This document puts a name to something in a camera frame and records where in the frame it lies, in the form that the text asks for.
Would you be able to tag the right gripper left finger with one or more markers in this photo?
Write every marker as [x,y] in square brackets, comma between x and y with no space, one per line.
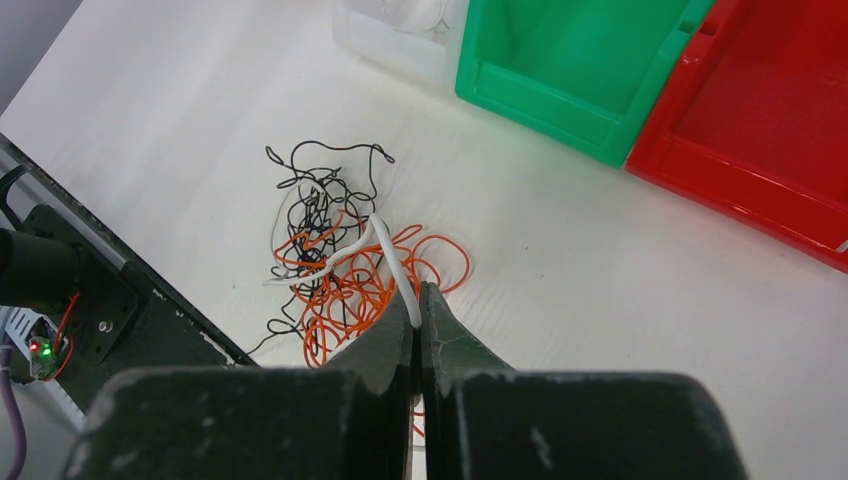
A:
[346,420]

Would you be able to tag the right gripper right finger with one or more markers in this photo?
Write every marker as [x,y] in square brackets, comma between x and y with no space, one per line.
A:
[488,420]

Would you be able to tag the green plastic bin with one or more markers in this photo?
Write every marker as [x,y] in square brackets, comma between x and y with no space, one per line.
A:
[586,73]

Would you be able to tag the clear plastic bin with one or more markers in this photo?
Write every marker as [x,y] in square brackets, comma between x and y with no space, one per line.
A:
[419,39]

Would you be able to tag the red plastic bin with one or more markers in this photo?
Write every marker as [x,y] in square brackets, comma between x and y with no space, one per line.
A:
[752,122]

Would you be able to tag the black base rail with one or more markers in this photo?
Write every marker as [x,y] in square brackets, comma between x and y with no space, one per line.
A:
[77,303]

